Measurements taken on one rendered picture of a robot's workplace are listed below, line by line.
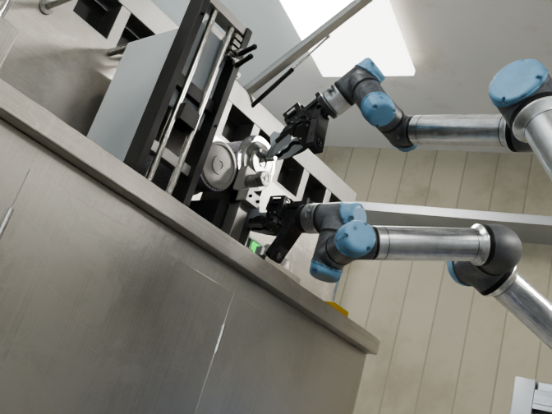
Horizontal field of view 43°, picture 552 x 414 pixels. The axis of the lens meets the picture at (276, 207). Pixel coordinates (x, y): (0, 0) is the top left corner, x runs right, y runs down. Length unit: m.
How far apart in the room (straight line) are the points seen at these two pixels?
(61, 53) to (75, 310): 0.90
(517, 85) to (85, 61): 1.09
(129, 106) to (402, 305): 3.32
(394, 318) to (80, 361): 3.70
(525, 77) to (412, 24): 2.69
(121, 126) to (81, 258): 0.59
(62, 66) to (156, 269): 0.79
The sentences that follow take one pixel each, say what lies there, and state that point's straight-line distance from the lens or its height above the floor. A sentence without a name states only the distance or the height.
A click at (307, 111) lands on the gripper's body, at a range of 1.82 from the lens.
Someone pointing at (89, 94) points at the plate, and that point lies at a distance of 1.92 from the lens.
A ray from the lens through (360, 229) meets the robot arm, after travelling 1.46.
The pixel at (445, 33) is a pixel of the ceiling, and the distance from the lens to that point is 4.13.
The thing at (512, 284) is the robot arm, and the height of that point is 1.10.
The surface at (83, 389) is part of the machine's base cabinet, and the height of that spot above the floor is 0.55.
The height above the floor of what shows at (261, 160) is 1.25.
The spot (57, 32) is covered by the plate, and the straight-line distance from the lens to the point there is 1.90.
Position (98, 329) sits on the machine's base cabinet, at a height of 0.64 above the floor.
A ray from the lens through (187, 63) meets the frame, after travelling 1.57.
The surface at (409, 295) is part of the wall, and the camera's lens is 4.76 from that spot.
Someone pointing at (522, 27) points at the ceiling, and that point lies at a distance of 4.03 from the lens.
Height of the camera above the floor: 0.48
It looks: 22 degrees up
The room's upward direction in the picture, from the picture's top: 17 degrees clockwise
